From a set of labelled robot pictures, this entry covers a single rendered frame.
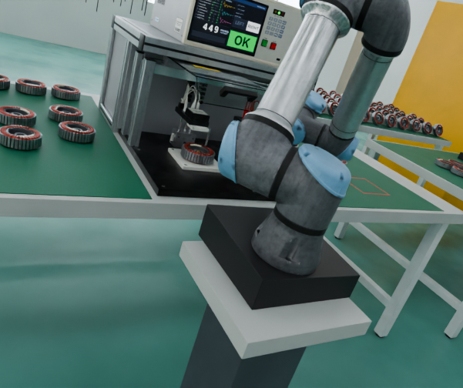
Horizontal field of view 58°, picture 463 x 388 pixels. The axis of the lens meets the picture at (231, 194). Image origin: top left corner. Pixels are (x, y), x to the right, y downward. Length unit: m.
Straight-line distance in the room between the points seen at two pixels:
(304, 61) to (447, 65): 4.21
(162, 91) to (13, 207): 0.73
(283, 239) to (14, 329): 1.22
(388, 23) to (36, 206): 0.87
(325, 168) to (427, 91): 4.38
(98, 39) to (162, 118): 6.26
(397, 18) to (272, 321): 0.67
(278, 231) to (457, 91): 4.21
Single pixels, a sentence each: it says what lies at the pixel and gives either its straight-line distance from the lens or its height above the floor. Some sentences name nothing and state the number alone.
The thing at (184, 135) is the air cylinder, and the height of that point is 0.82.
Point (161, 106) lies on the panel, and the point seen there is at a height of 0.87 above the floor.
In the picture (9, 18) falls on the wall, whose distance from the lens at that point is 7.66.
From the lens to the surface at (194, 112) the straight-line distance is 1.41.
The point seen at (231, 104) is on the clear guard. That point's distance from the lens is 1.22.
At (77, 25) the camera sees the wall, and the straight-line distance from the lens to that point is 7.73.
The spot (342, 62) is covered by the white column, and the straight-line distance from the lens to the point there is 5.36.
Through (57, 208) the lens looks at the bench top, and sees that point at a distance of 1.07.
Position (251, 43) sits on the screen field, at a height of 1.17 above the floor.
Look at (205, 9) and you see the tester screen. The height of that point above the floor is 1.23.
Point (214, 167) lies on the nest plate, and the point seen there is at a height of 0.78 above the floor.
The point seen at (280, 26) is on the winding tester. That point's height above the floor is 1.25.
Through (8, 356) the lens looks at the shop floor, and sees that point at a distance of 1.71.
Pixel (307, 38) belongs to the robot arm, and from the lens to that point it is 0.94.
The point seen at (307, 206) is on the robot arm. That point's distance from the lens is 0.81.
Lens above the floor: 1.25
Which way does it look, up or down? 23 degrees down
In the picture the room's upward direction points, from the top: 17 degrees clockwise
